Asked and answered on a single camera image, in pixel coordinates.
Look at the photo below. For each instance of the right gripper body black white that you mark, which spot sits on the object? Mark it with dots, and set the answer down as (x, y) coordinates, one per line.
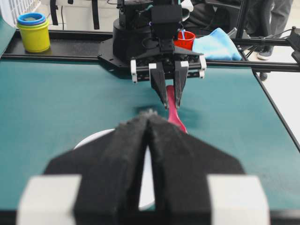
(195, 62)

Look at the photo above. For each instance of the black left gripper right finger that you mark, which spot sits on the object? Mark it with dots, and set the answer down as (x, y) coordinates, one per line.
(196, 183)

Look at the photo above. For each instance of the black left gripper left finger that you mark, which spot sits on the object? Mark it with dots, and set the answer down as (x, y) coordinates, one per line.
(93, 184)

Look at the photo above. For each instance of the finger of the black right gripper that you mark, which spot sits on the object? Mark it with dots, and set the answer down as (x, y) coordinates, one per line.
(157, 80)
(179, 80)

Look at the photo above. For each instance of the pink plastic spoon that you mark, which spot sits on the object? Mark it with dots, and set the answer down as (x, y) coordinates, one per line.
(172, 114)

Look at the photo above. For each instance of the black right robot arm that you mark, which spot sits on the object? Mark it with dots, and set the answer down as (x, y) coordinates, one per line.
(135, 14)

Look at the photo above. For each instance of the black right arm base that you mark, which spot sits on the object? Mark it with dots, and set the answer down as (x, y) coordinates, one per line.
(125, 45)

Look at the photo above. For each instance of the white round bowl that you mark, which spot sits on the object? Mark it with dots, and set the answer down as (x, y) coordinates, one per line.
(147, 196)

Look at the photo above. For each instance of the red plastic cup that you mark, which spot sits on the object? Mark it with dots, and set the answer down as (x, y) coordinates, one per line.
(185, 39)

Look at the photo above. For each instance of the light blue cloth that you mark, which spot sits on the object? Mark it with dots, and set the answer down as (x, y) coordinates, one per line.
(216, 46)

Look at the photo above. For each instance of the green mat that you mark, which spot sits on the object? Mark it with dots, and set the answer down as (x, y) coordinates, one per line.
(48, 107)

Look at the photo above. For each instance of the standing person legs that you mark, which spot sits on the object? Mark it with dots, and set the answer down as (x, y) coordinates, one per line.
(268, 17)

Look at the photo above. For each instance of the stacked yellow blue cups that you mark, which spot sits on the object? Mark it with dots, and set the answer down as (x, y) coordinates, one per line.
(34, 31)

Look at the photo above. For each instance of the black right frame rail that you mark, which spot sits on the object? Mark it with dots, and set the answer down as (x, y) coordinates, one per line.
(84, 46)

